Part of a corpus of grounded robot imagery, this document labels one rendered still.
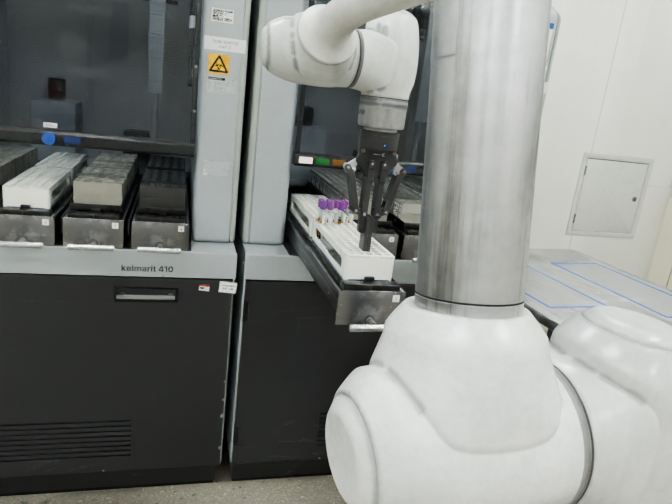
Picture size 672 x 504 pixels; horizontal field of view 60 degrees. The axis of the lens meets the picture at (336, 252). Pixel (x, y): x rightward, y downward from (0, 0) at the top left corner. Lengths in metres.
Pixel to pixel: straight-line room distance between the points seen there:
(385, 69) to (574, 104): 2.26
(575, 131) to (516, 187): 2.77
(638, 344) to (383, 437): 0.27
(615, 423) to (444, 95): 0.34
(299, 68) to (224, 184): 0.61
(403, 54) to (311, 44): 0.18
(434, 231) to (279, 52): 0.56
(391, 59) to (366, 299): 0.44
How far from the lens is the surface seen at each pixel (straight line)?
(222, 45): 1.52
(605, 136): 3.39
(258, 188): 1.56
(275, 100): 1.54
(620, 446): 0.62
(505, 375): 0.50
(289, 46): 1.00
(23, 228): 1.52
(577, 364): 0.63
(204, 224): 1.57
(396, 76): 1.07
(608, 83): 3.36
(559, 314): 1.13
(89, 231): 1.49
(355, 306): 1.10
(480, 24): 0.52
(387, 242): 1.58
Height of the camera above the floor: 1.16
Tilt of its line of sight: 16 degrees down
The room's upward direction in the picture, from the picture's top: 7 degrees clockwise
